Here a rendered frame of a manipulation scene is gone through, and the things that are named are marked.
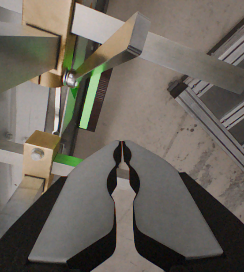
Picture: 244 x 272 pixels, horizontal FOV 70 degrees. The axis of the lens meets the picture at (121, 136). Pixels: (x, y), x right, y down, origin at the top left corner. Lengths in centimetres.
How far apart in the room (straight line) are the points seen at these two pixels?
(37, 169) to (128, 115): 90
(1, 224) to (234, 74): 38
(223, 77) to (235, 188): 166
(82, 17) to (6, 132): 47
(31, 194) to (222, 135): 103
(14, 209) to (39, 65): 23
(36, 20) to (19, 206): 26
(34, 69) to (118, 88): 97
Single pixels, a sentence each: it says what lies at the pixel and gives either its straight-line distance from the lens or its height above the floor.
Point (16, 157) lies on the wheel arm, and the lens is 38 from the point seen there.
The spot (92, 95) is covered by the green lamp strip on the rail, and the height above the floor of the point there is 70.
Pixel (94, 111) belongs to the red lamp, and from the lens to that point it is 43.
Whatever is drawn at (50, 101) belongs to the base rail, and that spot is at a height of 70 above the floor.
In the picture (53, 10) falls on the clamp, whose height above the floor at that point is 87.
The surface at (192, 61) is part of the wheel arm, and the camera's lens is 26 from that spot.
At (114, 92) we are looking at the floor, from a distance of 114.
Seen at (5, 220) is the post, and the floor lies 94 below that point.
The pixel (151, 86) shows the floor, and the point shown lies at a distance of 115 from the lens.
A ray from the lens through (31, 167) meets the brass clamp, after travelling 37.
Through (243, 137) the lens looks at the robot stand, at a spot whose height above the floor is 21.
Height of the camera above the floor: 110
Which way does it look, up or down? 61 degrees down
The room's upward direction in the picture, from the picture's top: 178 degrees clockwise
